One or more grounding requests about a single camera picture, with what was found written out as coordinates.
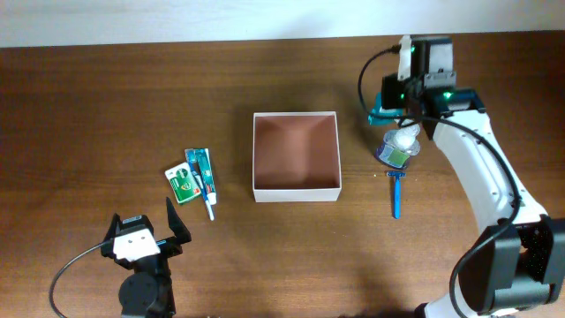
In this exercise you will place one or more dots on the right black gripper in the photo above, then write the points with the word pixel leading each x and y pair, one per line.
pixel 390 95

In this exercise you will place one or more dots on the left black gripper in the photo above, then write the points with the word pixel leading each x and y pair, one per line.
pixel 172 246

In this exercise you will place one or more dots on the blue mouthwash bottle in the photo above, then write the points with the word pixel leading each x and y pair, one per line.
pixel 379 116

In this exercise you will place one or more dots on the clear pump sanitizer bottle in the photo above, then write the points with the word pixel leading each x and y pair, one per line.
pixel 398 147

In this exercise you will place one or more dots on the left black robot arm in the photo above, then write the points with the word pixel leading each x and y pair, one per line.
pixel 148 291

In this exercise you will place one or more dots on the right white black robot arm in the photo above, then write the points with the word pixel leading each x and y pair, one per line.
pixel 517 262

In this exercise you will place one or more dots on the green Dettol soap box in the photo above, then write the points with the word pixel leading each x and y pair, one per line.
pixel 183 183

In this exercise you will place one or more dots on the blue white toothbrush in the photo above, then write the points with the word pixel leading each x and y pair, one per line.
pixel 195 171

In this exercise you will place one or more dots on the blue disposable razor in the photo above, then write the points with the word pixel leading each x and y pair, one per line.
pixel 396 175

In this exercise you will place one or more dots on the teal toothpaste tube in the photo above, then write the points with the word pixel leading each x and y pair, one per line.
pixel 203 160

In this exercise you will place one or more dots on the white open cardboard box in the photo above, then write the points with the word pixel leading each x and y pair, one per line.
pixel 296 157

